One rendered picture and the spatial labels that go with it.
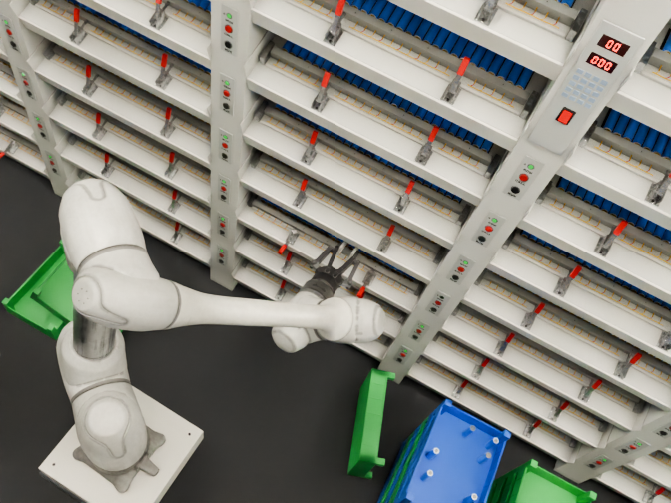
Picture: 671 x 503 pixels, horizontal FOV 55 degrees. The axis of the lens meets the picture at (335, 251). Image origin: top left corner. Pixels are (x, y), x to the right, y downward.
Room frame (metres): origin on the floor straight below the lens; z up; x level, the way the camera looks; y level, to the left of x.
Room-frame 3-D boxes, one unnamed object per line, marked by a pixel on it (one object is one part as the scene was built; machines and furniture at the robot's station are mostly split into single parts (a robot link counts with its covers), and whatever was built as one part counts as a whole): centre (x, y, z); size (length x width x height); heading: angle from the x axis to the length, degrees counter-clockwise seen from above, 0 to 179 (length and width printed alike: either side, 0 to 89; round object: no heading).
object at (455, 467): (0.55, -0.49, 0.44); 0.30 x 0.20 x 0.08; 169
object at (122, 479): (0.36, 0.38, 0.30); 0.22 x 0.18 x 0.06; 73
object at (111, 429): (0.37, 0.41, 0.44); 0.18 x 0.16 x 0.22; 40
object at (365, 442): (0.71, -0.29, 0.10); 0.30 x 0.08 x 0.20; 6
